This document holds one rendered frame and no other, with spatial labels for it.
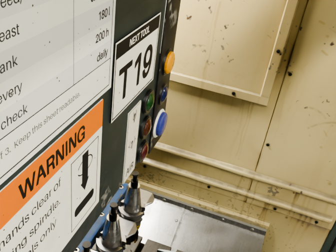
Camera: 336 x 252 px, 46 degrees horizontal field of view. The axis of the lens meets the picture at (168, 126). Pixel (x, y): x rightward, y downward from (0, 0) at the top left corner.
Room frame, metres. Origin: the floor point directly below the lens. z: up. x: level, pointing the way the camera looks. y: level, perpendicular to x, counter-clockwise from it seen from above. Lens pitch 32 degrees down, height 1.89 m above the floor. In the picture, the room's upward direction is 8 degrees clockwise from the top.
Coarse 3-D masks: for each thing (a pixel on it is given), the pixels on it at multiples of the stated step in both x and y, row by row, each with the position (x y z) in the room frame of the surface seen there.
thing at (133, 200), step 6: (138, 186) 0.69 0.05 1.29; (126, 192) 0.68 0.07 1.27; (132, 192) 0.67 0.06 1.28; (138, 192) 0.68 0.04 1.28; (126, 198) 0.68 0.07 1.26; (132, 198) 0.67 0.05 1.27; (138, 198) 0.68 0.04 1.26; (126, 204) 0.67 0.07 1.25; (132, 204) 0.67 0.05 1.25; (138, 204) 0.68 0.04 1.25; (126, 210) 0.67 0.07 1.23; (132, 210) 0.67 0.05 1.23; (138, 210) 0.68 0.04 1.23
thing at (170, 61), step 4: (172, 52) 0.41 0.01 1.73; (168, 56) 0.40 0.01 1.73; (172, 56) 0.41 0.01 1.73; (168, 60) 0.40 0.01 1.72; (172, 60) 0.41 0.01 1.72; (168, 64) 0.40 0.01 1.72; (172, 64) 0.41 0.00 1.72; (164, 68) 0.40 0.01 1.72; (168, 68) 0.40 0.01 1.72; (168, 72) 0.40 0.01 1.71
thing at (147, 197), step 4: (140, 188) 0.77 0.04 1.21; (140, 192) 0.75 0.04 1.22; (144, 192) 0.75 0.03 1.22; (148, 192) 0.76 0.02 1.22; (152, 192) 0.76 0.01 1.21; (124, 196) 0.73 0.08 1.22; (140, 196) 0.74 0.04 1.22; (144, 196) 0.74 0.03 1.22; (148, 196) 0.74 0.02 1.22; (152, 196) 0.74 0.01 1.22; (144, 200) 0.72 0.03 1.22; (148, 200) 0.73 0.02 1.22; (152, 200) 0.73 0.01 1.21; (144, 204) 0.71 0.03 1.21; (148, 204) 0.72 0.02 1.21
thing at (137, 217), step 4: (120, 204) 0.70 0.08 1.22; (120, 208) 0.68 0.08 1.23; (144, 208) 0.69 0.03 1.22; (120, 212) 0.67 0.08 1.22; (124, 212) 0.67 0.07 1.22; (140, 212) 0.67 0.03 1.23; (124, 216) 0.66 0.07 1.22; (128, 216) 0.66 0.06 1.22; (132, 216) 0.66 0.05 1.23; (136, 216) 0.66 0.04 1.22; (140, 216) 0.67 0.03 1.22; (132, 220) 0.66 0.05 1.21; (136, 220) 0.66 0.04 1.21; (140, 220) 0.67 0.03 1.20
